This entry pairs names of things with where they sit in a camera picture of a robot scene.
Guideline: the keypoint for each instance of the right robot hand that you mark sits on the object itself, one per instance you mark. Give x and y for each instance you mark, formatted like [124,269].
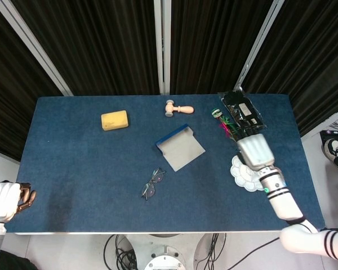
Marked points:
[255,150]

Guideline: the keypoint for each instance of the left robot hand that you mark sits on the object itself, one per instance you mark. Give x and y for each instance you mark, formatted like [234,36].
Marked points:
[2,199]

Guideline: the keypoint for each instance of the blue cardboard box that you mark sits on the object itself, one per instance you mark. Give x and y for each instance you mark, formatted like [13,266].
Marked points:
[183,152]

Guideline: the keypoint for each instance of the black-framed eyeglasses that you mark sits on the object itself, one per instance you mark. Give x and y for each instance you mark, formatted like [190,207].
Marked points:
[153,181]

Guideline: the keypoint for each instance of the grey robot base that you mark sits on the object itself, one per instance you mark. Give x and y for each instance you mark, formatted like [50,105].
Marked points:
[164,253]

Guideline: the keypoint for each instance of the white flower-shaped palette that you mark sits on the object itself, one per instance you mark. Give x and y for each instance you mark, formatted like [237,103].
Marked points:
[243,175]

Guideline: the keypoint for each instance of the black item in plastic bag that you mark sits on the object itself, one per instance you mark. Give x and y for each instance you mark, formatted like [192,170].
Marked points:
[242,109]

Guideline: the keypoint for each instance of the colourful feather shuttlecock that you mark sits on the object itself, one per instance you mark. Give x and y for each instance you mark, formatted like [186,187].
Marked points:
[217,113]

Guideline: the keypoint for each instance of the black and white sneaker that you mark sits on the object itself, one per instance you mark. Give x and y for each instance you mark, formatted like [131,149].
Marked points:
[333,147]

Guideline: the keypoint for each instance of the small wooden mallet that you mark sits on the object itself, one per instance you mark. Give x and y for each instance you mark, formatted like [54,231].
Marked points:
[169,108]

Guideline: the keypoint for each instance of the yellow sponge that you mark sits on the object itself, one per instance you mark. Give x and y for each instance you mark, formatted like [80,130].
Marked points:
[115,121]

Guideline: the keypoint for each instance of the dark pleated curtain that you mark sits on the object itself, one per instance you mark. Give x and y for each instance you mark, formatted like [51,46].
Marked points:
[101,42]

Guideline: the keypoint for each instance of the white frame post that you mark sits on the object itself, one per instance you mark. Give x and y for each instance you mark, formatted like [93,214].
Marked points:
[259,42]
[33,47]
[162,45]

